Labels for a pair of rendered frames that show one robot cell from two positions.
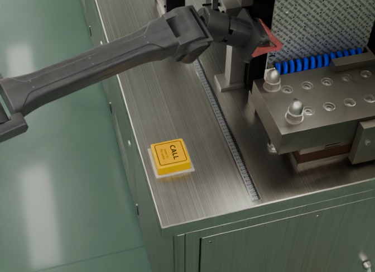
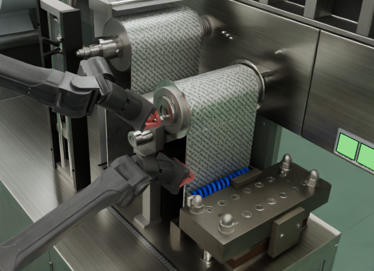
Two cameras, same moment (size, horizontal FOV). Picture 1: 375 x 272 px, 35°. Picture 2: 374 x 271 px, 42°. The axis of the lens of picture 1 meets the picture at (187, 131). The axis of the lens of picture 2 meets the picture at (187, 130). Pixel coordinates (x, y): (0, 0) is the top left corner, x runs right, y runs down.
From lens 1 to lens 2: 27 cm
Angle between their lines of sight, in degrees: 26
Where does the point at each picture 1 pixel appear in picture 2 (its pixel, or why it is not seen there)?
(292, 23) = (199, 156)
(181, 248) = not seen: outside the picture
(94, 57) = (65, 211)
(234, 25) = (161, 164)
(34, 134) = not seen: outside the picture
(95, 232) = not seen: outside the picture
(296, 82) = (213, 202)
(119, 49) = (84, 200)
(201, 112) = (136, 250)
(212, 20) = (146, 163)
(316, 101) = (235, 213)
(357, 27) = (241, 151)
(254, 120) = (181, 245)
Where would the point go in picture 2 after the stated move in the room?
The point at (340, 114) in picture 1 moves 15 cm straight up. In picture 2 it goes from (257, 218) to (265, 166)
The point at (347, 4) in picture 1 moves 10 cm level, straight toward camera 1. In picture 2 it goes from (234, 135) to (241, 155)
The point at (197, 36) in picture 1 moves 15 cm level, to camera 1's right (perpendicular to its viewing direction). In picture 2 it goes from (142, 176) to (207, 163)
